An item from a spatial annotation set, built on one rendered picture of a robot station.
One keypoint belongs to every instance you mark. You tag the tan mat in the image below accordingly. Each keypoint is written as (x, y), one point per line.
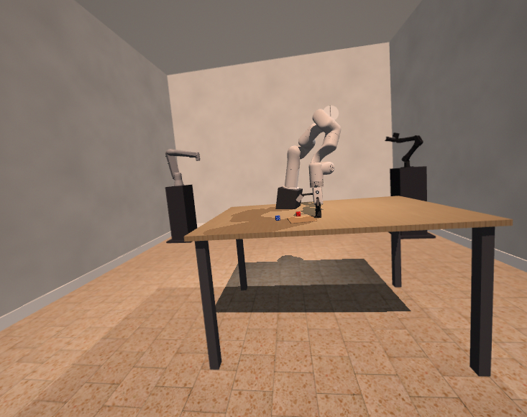
(301, 219)

